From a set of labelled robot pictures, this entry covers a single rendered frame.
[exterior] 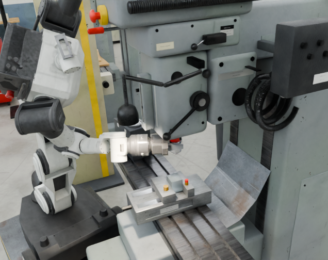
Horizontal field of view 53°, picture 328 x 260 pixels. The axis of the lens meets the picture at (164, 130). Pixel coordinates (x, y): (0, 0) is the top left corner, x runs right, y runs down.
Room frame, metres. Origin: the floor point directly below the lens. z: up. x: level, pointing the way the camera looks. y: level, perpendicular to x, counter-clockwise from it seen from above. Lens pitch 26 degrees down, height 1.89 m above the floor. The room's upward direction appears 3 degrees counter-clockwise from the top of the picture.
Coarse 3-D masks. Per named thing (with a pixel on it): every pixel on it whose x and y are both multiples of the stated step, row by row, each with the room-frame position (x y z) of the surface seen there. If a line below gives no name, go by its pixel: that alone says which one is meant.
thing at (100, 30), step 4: (92, 28) 1.17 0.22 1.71; (96, 28) 1.17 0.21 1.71; (100, 28) 1.17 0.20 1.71; (104, 28) 1.18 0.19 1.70; (108, 28) 1.19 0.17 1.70; (112, 28) 1.19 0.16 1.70; (116, 28) 1.20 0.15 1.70; (120, 28) 1.20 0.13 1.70; (124, 28) 1.21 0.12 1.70; (88, 32) 1.16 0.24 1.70; (92, 32) 1.16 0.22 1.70; (96, 32) 1.16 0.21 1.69; (100, 32) 1.17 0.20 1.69
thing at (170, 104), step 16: (144, 64) 1.17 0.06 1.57; (160, 64) 1.06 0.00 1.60; (176, 64) 1.07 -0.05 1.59; (160, 80) 1.06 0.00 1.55; (192, 80) 1.09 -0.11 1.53; (160, 96) 1.06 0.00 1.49; (176, 96) 1.07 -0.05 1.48; (160, 112) 1.06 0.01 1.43; (176, 112) 1.06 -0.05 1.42; (160, 128) 1.07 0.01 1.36; (192, 128) 1.09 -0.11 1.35
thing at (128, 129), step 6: (114, 120) 1.74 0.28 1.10; (120, 126) 1.67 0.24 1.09; (126, 126) 1.63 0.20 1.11; (132, 126) 1.60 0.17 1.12; (138, 126) 1.61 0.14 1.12; (126, 132) 1.60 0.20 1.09; (132, 132) 1.57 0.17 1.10; (138, 132) 1.59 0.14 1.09; (144, 132) 1.61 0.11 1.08; (132, 156) 1.57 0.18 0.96; (138, 156) 1.58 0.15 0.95; (144, 156) 1.60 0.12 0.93
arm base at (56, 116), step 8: (24, 104) 1.15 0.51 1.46; (32, 104) 1.14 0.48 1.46; (40, 104) 1.15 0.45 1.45; (48, 104) 1.15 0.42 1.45; (56, 104) 1.13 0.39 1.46; (16, 112) 1.10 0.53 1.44; (56, 112) 1.10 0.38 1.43; (16, 120) 1.08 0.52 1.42; (56, 120) 1.08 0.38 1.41; (64, 120) 1.17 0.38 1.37; (56, 128) 1.08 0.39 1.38
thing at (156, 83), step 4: (128, 76) 1.00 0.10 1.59; (132, 76) 0.99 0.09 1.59; (136, 80) 0.97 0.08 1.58; (140, 80) 0.96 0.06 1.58; (144, 80) 0.95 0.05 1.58; (148, 80) 0.94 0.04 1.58; (152, 80) 0.94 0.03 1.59; (152, 84) 0.93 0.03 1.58; (156, 84) 0.92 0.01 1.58; (160, 84) 0.91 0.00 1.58
